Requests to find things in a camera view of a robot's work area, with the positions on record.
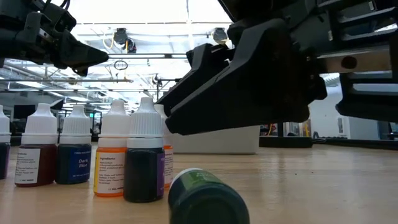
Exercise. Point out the grey plastic bin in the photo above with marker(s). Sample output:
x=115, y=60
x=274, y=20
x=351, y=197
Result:
x=217, y=141

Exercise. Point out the small orange food colouring bottle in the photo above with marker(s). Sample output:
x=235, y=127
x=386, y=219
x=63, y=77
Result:
x=110, y=174
x=168, y=161

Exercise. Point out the small green food colouring bottle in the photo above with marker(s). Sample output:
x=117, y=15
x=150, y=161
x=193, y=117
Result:
x=205, y=202

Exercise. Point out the small dark red colouring bottle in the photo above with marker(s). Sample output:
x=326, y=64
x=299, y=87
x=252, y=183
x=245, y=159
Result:
x=46, y=165

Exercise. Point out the small purple food colouring bottle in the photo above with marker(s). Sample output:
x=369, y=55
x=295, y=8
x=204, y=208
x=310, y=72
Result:
x=140, y=174

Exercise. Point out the small dark blue colouring bottle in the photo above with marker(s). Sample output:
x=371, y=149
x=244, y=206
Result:
x=66, y=161

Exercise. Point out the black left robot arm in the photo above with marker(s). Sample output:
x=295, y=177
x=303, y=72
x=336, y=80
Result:
x=9, y=37

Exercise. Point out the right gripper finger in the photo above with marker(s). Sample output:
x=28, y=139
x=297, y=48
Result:
x=202, y=68
x=255, y=93

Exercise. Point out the small dark food colouring bottle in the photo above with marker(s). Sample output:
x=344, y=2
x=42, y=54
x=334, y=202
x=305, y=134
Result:
x=3, y=155

